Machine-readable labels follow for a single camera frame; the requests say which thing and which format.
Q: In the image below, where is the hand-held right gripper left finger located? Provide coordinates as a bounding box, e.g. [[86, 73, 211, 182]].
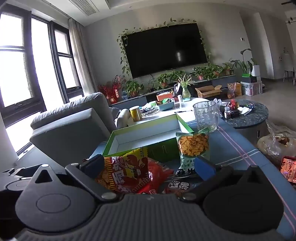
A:
[[30, 154, 117, 202]]

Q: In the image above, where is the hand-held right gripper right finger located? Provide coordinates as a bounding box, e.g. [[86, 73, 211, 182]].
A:
[[180, 156, 270, 202]]

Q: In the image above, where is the translucent plastic bag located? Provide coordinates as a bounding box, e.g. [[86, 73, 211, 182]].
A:
[[257, 119, 296, 163]]

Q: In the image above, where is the dark red snack packet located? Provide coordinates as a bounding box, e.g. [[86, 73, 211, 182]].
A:
[[164, 177, 197, 195]]

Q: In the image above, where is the clear glass pitcher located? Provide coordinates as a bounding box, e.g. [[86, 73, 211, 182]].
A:
[[193, 101, 222, 133]]

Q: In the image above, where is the small potted plant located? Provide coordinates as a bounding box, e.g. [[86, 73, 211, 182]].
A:
[[222, 61, 235, 76]]

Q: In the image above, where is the white coffee table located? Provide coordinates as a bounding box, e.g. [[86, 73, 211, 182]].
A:
[[125, 97, 216, 127]]

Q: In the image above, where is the green black box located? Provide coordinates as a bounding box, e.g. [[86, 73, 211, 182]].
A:
[[241, 74, 258, 83]]

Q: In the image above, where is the beige curtain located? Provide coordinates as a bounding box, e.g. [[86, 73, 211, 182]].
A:
[[68, 19, 99, 96]]

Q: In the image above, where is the clear storage box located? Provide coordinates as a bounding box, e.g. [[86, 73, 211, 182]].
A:
[[240, 81, 263, 96]]

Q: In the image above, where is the green vine garland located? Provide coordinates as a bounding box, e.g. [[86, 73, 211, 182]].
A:
[[117, 17, 212, 77]]

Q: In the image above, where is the ceiling air vent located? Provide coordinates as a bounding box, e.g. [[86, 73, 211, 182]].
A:
[[67, 0, 98, 16]]

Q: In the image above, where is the white cushion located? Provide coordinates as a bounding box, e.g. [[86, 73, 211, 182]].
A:
[[115, 108, 133, 129]]

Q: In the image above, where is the potted pothos plant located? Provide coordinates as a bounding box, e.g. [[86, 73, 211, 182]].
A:
[[192, 62, 223, 80], [122, 80, 144, 98], [157, 71, 185, 88]]

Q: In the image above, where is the white plastic bag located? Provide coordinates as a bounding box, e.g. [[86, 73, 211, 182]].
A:
[[213, 98, 226, 110]]

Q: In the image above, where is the green cardboard box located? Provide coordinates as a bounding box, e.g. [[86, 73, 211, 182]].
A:
[[102, 113, 195, 165]]

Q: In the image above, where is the spider plant in glass vase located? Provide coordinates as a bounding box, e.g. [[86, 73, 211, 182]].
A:
[[173, 74, 196, 100]]

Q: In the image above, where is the white dining chair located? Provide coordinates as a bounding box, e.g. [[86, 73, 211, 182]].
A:
[[283, 53, 296, 84]]

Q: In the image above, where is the yellow can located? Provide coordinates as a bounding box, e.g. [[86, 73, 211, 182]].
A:
[[129, 106, 142, 122]]

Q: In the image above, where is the grey sofa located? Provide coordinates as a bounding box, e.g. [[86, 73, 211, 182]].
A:
[[30, 92, 121, 158]]

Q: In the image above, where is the blue tray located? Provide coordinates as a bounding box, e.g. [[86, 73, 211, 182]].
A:
[[156, 101, 174, 111]]

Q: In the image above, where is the black television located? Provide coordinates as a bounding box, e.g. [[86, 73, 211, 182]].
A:
[[126, 23, 208, 79]]

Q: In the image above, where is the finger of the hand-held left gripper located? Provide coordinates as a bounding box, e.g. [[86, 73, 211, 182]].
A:
[[0, 165, 50, 181]]

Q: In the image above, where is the red yellow crayfish snack packet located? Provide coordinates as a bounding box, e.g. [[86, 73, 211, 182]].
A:
[[95, 147, 151, 193]]

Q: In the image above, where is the blue striped tablecloth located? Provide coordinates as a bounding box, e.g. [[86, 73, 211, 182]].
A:
[[90, 118, 296, 234]]

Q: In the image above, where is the tall plant in white pot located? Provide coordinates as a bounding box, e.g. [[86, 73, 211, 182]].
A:
[[231, 49, 261, 77]]

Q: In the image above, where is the green cracker snack packet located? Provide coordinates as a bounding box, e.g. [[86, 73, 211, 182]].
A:
[[175, 127, 210, 178]]

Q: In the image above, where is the dark marble round table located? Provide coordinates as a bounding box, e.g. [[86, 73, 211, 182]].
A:
[[218, 99, 269, 145]]

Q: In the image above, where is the black framed window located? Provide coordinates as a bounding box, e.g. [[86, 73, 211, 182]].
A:
[[0, 9, 85, 130]]

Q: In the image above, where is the red flower decoration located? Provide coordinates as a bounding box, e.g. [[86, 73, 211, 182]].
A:
[[98, 75, 123, 104]]

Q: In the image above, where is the orange box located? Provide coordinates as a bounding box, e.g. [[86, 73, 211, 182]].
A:
[[156, 91, 174, 102]]

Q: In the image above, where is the open cardboard box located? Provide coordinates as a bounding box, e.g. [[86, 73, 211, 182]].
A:
[[195, 85, 223, 99]]

